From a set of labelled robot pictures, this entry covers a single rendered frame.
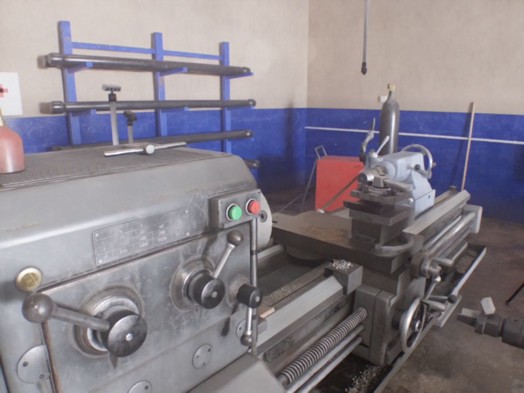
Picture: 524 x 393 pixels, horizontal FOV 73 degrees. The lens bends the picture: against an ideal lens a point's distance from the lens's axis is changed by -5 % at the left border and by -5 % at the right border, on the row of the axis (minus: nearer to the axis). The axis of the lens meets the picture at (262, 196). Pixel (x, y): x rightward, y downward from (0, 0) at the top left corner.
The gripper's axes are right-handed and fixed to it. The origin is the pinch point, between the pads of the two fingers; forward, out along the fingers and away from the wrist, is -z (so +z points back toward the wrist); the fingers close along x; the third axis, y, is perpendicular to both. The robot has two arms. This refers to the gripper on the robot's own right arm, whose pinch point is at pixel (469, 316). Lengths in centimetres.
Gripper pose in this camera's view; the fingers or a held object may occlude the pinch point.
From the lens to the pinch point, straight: 142.3
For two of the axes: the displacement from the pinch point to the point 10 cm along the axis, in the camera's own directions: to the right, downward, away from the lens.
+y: -0.9, 9.8, 1.5
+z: 7.4, 1.7, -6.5
